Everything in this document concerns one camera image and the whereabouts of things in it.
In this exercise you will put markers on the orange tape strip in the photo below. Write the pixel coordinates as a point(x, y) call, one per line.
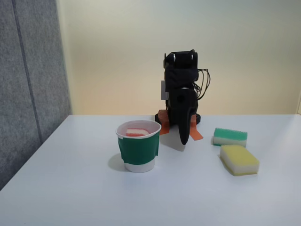
point(196, 134)
point(164, 128)

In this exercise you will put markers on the red and white sponge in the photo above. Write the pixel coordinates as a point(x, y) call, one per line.
point(137, 132)

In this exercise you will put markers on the white cup with green tape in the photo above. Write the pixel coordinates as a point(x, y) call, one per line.
point(138, 148)

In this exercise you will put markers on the grey felt partition panel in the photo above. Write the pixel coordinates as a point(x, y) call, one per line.
point(28, 94)

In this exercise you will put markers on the green and white sponge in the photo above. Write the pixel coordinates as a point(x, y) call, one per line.
point(230, 136)

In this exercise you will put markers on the yellow and white sponge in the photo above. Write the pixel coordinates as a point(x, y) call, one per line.
point(240, 159)

